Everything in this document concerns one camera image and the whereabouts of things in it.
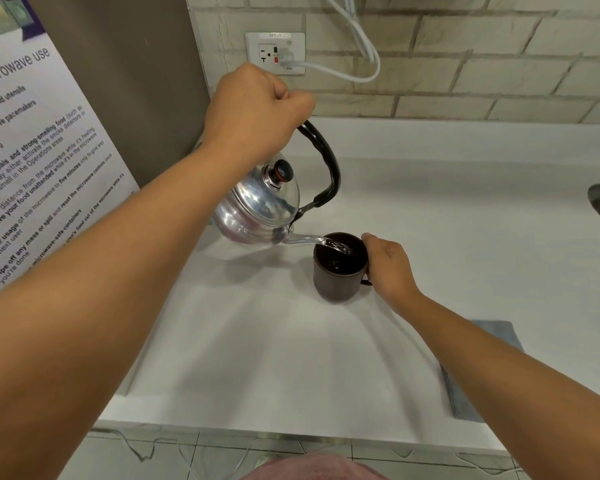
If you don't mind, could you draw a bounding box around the grey folded cloth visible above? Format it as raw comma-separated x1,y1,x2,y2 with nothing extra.
439,320,526,424

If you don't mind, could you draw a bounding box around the person's left hand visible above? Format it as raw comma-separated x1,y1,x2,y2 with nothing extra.
199,62,317,168

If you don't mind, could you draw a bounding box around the person's pink clothing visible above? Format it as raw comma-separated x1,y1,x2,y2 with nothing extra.
242,454,390,480

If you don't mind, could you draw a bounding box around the person's right forearm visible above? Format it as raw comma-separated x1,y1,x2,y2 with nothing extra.
394,290,600,480

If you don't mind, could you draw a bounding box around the white and purple notice poster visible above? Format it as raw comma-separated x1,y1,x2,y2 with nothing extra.
0,0,141,305

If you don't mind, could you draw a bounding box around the white power plug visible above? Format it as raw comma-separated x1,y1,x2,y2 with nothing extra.
279,51,307,75

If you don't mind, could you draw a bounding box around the dark brown mug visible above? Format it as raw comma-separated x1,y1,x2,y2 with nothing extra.
312,233,374,304

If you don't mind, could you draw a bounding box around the person's right hand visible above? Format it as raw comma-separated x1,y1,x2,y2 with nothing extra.
361,233,426,311

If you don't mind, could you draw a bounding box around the white wall socket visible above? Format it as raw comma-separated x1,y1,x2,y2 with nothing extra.
244,32,307,77

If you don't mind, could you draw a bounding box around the silver kettle with black handle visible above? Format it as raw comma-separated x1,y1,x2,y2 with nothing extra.
210,120,353,255

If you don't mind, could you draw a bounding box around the person's left forearm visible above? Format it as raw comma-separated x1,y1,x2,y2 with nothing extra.
0,136,254,480

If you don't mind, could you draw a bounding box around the white power cable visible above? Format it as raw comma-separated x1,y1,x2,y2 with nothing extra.
300,0,382,84

